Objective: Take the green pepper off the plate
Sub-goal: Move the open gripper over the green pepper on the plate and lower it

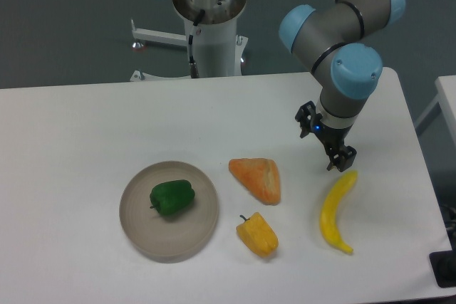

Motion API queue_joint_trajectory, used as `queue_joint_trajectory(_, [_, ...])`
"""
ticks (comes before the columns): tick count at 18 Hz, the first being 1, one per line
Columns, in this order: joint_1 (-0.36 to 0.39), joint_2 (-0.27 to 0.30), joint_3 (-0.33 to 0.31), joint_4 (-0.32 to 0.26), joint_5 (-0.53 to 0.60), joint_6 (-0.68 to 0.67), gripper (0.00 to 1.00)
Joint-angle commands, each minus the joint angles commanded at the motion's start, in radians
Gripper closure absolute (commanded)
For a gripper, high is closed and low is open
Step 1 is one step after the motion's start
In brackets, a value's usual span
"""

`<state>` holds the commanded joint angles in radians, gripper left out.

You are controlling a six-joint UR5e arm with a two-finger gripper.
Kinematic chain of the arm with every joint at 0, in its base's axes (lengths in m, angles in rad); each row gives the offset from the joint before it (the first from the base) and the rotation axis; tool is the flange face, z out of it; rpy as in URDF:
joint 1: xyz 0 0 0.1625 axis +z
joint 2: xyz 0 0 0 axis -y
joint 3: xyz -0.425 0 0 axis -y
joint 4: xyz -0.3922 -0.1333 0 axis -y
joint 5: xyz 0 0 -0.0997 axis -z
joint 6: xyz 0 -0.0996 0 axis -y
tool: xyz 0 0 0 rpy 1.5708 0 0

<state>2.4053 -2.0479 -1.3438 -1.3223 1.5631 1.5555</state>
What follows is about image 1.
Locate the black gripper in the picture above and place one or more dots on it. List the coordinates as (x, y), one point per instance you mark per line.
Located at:
(341, 157)

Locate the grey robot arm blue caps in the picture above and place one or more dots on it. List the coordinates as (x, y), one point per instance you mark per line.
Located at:
(328, 44)

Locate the yellow bell pepper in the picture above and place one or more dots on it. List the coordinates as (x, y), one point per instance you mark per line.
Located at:
(257, 235)

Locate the green bell pepper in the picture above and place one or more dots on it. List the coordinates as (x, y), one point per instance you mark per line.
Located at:
(170, 197)

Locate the round grey plate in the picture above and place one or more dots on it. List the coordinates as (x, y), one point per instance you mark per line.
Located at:
(173, 238)

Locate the orange pumpkin wedge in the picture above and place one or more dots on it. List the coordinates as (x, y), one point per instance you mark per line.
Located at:
(260, 176)

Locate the yellow banana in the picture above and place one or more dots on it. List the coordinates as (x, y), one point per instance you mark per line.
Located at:
(328, 214)

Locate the white side table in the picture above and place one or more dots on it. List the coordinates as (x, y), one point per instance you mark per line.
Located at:
(443, 103)

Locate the black clamp at table edge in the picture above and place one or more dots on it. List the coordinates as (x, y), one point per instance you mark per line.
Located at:
(443, 267)

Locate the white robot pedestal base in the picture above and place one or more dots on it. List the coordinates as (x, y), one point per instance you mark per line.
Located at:
(214, 48)

